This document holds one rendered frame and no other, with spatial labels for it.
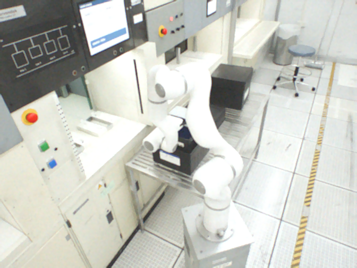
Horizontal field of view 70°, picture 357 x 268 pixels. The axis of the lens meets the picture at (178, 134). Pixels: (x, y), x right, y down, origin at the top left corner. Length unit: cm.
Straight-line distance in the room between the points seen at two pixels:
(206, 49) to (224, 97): 99
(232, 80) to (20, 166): 150
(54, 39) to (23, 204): 69
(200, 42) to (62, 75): 203
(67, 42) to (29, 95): 26
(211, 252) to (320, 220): 140
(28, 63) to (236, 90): 145
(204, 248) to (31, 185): 80
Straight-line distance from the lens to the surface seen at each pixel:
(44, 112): 119
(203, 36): 296
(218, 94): 213
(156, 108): 114
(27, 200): 129
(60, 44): 119
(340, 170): 301
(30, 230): 139
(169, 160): 155
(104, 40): 135
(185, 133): 156
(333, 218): 256
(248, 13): 434
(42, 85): 115
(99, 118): 189
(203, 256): 126
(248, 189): 253
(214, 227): 126
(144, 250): 216
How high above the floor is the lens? 188
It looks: 37 degrees down
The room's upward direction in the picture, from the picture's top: 3 degrees counter-clockwise
